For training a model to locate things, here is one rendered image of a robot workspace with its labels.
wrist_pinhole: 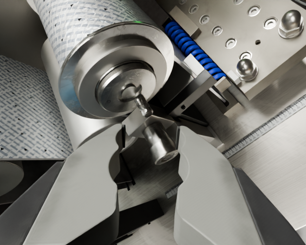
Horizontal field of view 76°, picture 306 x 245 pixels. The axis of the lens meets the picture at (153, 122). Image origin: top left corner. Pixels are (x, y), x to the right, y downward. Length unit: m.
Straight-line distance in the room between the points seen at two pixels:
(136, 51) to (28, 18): 0.37
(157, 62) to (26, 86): 0.28
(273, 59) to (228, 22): 0.12
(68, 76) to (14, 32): 0.36
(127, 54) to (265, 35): 0.30
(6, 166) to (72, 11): 0.23
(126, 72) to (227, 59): 0.27
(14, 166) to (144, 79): 0.23
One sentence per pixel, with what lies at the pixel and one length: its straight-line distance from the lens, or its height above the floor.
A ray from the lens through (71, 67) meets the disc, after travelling 0.22.
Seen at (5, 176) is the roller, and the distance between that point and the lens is 0.37.
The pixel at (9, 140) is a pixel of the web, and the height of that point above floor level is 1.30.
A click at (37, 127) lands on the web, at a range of 0.38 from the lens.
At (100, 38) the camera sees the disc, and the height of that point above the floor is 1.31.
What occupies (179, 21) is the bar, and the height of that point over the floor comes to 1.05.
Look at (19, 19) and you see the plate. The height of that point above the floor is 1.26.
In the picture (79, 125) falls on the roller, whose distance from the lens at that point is 0.33.
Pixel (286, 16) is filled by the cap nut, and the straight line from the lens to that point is 0.41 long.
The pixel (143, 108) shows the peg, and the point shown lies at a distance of 0.24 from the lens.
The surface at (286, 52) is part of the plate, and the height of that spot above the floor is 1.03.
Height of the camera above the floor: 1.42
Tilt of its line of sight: 55 degrees down
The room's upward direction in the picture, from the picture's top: 77 degrees counter-clockwise
